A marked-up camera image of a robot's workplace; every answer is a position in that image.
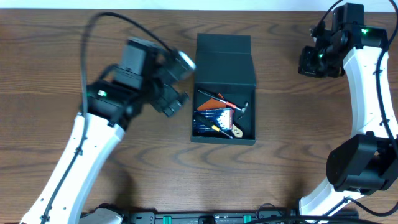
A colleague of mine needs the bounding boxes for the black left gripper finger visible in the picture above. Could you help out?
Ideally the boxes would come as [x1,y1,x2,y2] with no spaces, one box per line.
[150,85,179,112]
[163,92,189,117]

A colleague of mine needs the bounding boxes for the black yellow screwdriver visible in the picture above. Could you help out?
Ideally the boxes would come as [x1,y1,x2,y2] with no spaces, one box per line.
[193,114,233,139]

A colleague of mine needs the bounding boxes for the orange scraper wooden handle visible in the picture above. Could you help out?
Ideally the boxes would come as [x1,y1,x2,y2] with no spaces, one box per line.
[194,93,243,138]

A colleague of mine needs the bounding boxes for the blue precision screwdriver set case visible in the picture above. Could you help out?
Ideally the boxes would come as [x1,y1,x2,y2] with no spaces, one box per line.
[193,108,233,133]

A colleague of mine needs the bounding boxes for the black gift box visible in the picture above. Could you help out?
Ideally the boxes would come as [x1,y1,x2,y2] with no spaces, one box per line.
[191,34,257,146]

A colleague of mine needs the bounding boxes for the small hammer red black handle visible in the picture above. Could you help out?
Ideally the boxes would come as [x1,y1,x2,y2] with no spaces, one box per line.
[198,89,249,119]

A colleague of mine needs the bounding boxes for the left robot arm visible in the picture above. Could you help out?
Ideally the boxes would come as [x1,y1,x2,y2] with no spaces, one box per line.
[21,38,196,224]

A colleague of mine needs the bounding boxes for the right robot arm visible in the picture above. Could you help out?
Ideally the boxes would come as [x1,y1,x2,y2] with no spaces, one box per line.
[256,1,397,223]

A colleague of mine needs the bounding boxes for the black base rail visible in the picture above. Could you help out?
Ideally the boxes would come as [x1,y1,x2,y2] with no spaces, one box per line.
[79,203,360,224]

